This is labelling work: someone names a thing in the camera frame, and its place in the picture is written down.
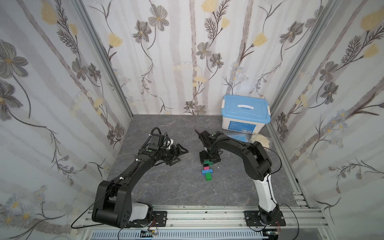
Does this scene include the dark green long lego brick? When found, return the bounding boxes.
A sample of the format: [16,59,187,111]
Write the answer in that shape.
[203,161,214,167]

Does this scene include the blue lego brick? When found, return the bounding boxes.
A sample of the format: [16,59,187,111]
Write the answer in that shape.
[202,169,213,176]

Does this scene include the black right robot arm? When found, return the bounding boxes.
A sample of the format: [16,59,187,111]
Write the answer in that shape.
[196,131,280,225]

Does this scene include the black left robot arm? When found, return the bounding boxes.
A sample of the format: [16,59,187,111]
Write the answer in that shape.
[92,134,189,229]

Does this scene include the bagged blue face masks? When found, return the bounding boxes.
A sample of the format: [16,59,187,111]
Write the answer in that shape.
[227,133,250,143]

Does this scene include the blue lidded storage box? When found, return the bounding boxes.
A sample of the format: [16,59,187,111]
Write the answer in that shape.
[221,95,271,134]

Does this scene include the bagged cream cloth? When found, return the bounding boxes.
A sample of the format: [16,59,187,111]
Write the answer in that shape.
[250,134,271,149]

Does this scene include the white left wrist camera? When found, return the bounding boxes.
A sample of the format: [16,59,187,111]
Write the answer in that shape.
[164,138,174,150]

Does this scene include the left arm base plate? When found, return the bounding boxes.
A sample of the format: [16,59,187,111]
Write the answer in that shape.
[127,211,168,228]

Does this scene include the white slotted cable duct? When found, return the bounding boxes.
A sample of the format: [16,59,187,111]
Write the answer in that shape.
[88,229,268,240]

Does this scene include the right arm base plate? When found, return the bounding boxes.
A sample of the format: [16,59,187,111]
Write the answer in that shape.
[244,211,287,228]

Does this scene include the aluminium rail frame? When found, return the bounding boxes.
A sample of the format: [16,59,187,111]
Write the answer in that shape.
[83,206,335,240]

